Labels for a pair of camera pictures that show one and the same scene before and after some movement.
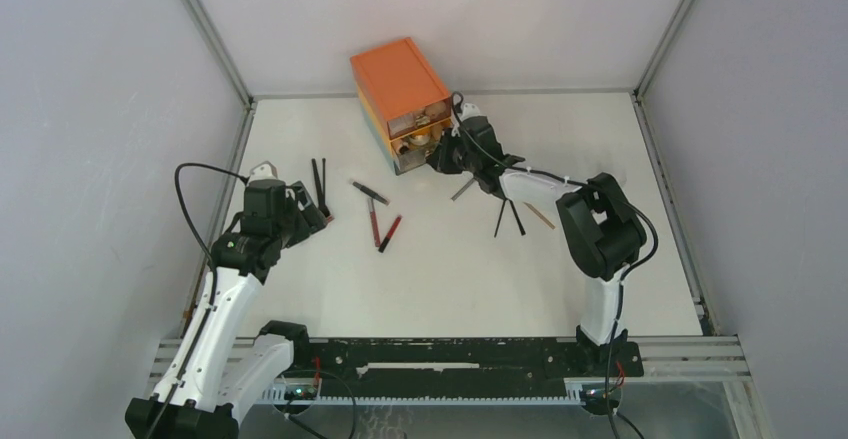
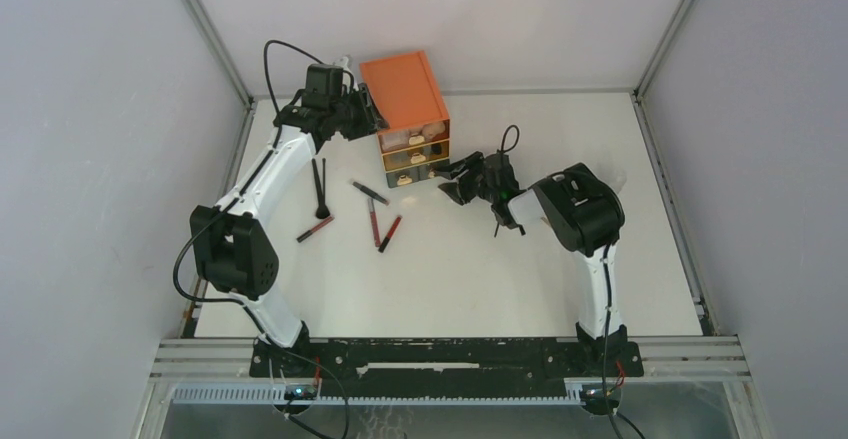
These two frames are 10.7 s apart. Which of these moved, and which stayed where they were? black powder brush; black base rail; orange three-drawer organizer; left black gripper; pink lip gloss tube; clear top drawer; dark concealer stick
Moved: clear top drawer; orange three-drawer organizer; left black gripper
Stayed: pink lip gloss tube; black base rail; dark concealer stick; black powder brush
